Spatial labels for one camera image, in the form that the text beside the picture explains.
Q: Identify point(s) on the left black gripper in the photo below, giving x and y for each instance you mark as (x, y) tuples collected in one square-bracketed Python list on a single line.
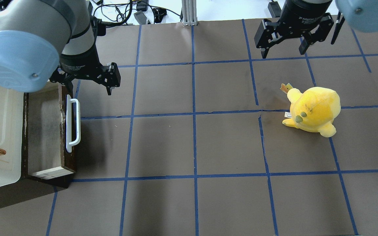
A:
[(78, 63)]

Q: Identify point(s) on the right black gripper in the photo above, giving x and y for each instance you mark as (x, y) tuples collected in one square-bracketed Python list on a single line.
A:
[(301, 14)]

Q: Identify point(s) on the wooden drawer with white handle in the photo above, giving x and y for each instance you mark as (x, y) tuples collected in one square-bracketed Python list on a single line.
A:
[(53, 132)]

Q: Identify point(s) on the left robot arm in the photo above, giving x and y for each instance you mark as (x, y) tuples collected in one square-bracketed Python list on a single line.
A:
[(51, 41)]

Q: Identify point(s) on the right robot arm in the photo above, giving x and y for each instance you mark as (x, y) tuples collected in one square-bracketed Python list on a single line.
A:
[(361, 15)]

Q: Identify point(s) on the dark wooden drawer cabinet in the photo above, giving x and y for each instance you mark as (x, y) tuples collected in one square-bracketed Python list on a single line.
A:
[(29, 187)]

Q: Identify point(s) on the yellow plush toy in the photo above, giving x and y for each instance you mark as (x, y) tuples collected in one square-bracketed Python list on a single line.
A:
[(313, 110)]

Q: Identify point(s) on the brown paper table cover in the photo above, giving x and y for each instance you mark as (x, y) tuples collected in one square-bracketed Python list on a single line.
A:
[(192, 142)]

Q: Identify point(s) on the aluminium frame post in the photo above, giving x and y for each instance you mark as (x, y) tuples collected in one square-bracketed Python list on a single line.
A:
[(189, 13)]

